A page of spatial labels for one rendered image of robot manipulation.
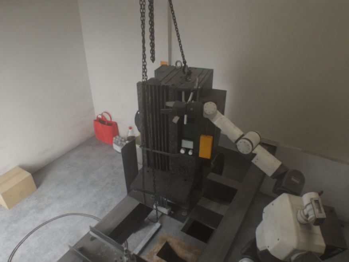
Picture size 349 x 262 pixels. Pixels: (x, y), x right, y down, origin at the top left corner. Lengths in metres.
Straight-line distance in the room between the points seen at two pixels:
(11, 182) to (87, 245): 1.74
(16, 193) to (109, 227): 1.71
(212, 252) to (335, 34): 2.01
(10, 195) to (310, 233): 3.04
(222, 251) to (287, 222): 0.80
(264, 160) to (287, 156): 1.63
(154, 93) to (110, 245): 1.08
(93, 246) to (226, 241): 0.92
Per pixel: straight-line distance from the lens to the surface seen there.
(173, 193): 1.80
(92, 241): 1.91
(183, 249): 2.60
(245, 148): 1.22
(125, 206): 2.07
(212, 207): 2.05
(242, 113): 2.82
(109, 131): 3.89
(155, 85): 1.63
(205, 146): 1.60
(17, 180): 3.37
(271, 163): 1.25
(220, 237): 1.88
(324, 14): 2.48
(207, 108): 1.26
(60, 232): 2.93
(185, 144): 1.79
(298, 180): 1.25
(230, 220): 1.99
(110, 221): 1.99
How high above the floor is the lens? 2.17
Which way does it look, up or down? 31 degrees down
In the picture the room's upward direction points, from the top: straight up
